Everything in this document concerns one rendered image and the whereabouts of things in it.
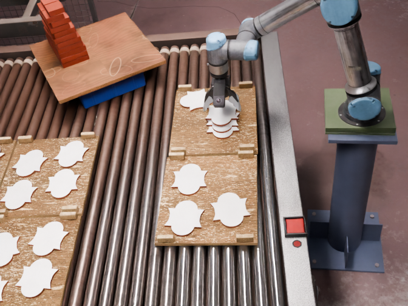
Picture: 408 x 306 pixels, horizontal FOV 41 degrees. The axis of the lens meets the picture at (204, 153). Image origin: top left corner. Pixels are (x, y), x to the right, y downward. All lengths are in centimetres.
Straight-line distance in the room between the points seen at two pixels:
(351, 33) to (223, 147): 65
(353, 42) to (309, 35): 248
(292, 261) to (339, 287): 105
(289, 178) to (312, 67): 212
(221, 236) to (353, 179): 86
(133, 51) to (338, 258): 146
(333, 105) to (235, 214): 73
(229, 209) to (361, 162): 75
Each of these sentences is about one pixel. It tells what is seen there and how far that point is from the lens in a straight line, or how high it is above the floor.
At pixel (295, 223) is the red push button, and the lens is 189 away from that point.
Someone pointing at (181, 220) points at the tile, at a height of 95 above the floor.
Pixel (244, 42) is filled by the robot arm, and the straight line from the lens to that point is 203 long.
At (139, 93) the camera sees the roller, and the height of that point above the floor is 92.
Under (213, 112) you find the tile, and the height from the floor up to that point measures 98.
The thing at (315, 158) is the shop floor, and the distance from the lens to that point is 339.
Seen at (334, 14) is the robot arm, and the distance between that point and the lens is 187.
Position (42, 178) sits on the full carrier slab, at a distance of 221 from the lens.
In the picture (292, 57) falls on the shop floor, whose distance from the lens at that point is 418.
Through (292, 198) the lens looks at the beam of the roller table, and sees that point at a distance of 198.
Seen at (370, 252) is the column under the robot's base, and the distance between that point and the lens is 297.
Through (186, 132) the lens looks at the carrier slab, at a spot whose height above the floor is 94.
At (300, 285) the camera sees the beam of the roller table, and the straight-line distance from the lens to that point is 177.
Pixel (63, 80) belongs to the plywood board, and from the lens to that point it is 248.
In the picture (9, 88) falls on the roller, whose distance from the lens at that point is 277.
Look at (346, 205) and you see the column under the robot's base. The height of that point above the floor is 39.
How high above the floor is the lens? 244
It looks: 45 degrees down
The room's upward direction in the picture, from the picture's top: 8 degrees counter-clockwise
